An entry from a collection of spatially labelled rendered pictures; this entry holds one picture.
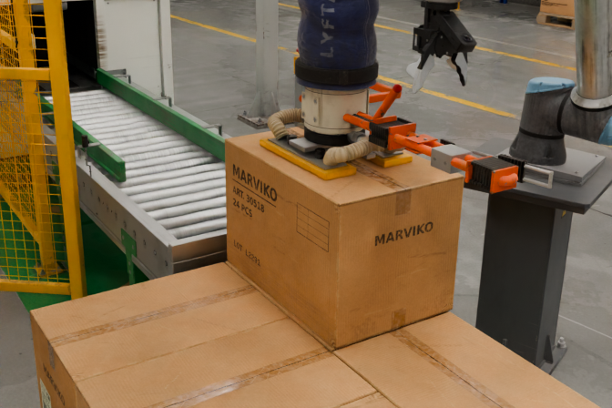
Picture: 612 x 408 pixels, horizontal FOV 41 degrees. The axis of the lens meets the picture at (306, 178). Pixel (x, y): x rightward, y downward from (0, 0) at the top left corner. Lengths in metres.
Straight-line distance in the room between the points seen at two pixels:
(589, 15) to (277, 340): 1.27
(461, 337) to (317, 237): 0.47
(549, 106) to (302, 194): 1.02
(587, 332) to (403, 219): 1.53
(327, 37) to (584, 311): 1.94
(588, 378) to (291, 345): 1.37
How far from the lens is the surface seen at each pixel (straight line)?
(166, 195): 3.12
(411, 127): 2.04
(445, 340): 2.20
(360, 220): 1.99
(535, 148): 2.80
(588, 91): 2.66
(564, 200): 2.64
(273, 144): 2.30
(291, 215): 2.14
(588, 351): 3.34
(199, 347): 2.13
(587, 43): 2.56
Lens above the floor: 1.67
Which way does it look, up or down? 20 degrees down
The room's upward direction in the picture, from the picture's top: 1 degrees clockwise
